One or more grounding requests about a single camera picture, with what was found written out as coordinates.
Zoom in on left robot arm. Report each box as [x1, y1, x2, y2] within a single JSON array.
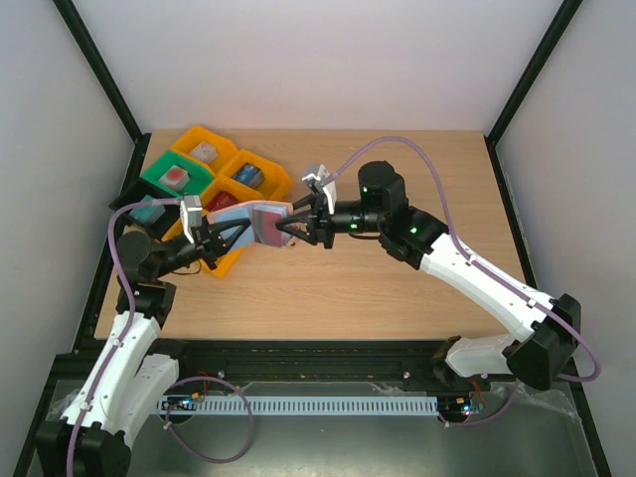
[[36, 218, 250, 476]]

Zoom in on teal card stack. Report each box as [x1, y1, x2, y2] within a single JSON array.
[[129, 205, 165, 227]]

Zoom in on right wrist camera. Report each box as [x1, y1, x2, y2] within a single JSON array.
[[301, 163, 338, 215]]

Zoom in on red card stack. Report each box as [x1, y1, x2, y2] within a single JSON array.
[[205, 191, 239, 212]]

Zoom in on white card stack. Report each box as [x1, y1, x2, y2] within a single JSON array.
[[190, 141, 219, 164]]

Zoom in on yellow bin far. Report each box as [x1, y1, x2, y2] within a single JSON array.
[[170, 125, 239, 175]]

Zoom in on black aluminium frame rail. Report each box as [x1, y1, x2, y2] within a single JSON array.
[[49, 340, 580, 382]]

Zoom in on black bin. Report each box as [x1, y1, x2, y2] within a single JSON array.
[[109, 178, 179, 240]]

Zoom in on blue card stack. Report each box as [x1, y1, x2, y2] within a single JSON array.
[[233, 163, 264, 189]]

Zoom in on yellow bin with blue cards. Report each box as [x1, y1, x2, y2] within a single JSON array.
[[219, 149, 293, 201]]

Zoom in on green bin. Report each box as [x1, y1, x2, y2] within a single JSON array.
[[141, 150, 216, 204]]

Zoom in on yellow bin near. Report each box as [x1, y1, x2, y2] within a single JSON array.
[[159, 213, 240, 278]]

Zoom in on slotted cable duct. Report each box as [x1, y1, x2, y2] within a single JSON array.
[[156, 396, 438, 416]]

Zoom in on yellow bin with red cards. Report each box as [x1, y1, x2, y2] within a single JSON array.
[[198, 176, 260, 212]]

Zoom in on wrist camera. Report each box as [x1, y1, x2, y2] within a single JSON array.
[[179, 195, 203, 243], [301, 163, 338, 215]]

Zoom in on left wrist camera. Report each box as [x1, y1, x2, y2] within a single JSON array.
[[179, 195, 203, 243]]

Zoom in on pink leather card holder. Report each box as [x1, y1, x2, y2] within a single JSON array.
[[206, 200, 293, 252]]

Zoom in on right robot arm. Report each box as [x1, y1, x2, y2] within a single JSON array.
[[276, 161, 581, 391]]

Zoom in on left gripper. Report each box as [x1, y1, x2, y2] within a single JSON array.
[[154, 216, 250, 279]]

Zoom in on red VIP credit card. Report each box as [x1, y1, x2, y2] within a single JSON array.
[[251, 206, 288, 247]]

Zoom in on red-dot card stack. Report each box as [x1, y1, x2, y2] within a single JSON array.
[[158, 165, 190, 192]]

